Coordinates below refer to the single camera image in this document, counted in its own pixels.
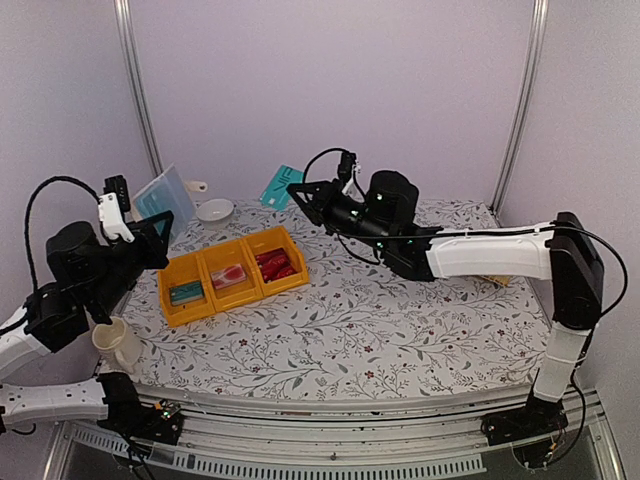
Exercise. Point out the white ceramic bowl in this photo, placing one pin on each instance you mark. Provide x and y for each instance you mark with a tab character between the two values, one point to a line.
215	213

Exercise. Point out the aluminium frame post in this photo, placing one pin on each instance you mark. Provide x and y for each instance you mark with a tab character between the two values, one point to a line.
527	85
124	22

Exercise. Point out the yellow middle storage bin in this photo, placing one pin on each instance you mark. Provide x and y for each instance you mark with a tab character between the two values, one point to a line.
218	257

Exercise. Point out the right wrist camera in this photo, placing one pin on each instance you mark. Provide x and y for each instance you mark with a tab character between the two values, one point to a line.
347	171

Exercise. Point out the dark red VIP card stack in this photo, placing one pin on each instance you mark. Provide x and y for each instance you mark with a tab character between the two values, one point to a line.
274	265

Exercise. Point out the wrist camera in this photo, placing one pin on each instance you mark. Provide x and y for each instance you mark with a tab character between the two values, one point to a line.
113	204
347	171

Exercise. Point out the yellow left storage bin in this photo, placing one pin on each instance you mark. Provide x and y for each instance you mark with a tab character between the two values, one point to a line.
181	270

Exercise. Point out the front aluminium rail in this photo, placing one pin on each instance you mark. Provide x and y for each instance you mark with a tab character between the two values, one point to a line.
420	438

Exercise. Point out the green card stack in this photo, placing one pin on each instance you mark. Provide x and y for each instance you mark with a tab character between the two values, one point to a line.
186	293

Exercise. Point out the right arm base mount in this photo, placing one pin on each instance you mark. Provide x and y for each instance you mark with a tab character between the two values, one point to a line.
536	417

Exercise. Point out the right aluminium frame post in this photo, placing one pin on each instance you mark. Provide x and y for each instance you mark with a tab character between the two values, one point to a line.
527	85

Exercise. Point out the woven bamboo tray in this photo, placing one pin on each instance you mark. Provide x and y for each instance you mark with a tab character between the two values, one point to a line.
499	280

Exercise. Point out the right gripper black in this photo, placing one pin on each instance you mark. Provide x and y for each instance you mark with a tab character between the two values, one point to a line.
324	191

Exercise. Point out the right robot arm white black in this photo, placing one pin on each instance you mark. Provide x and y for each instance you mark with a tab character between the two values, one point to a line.
560	251

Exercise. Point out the beige card holder wallet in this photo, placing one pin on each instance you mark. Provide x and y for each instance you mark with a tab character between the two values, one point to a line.
168	192

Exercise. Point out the teal VIP credit card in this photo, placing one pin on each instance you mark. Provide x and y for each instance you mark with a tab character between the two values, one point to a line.
275	195

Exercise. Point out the pink white card stack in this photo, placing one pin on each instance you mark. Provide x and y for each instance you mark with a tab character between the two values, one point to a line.
228	277

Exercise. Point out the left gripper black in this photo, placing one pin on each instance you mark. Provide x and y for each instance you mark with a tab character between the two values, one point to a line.
156	254

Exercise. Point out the left aluminium frame post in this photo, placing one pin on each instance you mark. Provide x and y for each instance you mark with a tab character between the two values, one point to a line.
124	22

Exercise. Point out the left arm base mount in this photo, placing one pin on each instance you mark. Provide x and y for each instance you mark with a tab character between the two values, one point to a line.
161	423

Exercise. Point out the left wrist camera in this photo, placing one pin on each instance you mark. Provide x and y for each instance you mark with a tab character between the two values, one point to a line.
113	204

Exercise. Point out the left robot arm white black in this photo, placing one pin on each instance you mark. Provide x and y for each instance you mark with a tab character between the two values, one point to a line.
90	280

